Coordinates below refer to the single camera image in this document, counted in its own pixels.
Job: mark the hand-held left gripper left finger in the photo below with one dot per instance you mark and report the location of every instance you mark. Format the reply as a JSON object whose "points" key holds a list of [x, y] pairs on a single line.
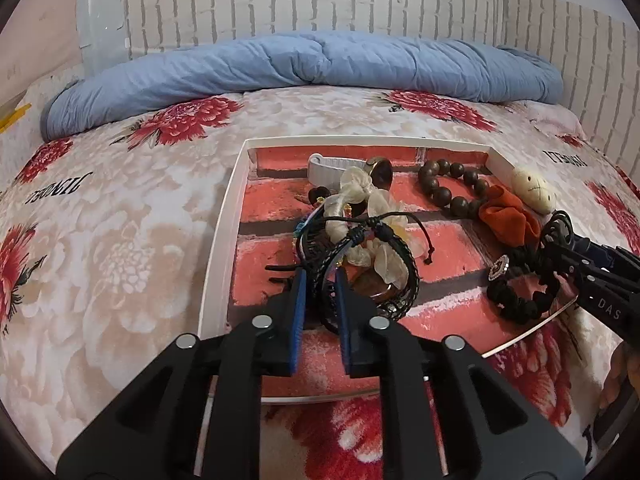
{"points": [[297, 320]]}

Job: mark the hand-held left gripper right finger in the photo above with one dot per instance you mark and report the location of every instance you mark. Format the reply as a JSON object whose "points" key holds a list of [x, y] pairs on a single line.
{"points": [[345, 320]]}

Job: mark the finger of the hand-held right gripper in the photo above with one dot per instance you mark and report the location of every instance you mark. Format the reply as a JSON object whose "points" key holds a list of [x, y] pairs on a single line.
{"points": [[572, 272], [592, 252]]}

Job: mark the brown glossy stone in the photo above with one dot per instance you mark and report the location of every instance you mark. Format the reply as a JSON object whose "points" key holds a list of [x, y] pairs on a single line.
{"points": [[375, 287]]}

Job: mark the black hair claw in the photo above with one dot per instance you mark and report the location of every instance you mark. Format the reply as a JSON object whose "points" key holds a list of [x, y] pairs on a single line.
{"points": [[555, 225]]}

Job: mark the orange scrunchie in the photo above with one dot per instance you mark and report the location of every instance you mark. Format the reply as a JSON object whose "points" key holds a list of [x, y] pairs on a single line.
{"points": [[510, 217]]}

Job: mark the cream knitted round hair ornament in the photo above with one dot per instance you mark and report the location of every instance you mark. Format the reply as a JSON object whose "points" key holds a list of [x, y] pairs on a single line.
{"points": [[532, 187]]}

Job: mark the white tray with brick print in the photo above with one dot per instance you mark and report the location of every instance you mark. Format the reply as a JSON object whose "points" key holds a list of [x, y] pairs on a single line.
{"points": [[460, 255]]}

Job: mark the cream organza scrunchie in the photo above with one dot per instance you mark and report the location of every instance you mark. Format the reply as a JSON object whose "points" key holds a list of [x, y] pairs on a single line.
{"points": [[350, 185]]}

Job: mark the person's right hand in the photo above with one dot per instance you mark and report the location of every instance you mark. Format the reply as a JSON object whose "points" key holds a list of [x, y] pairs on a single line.
{"points": [[622, 375]]}

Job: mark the pink pillow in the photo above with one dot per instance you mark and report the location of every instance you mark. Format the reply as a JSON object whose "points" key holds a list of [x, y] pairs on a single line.
{"points": [[557, 120]]}

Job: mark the floral printed blanket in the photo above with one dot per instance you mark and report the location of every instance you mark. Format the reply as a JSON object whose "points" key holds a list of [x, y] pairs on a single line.
{"points": [[125, 240]]}

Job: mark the blue rolled quilt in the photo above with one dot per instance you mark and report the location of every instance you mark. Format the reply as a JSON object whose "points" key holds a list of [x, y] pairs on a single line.
{"points": [[300, 65]]}

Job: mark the yellow strip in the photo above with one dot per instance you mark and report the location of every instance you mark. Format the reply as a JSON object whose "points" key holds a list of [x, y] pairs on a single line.
{"points": [[12, 117]]}

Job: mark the clear plastic sheet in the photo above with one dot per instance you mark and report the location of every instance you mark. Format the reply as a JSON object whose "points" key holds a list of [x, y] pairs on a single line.
{"points": [[102, 15]]}

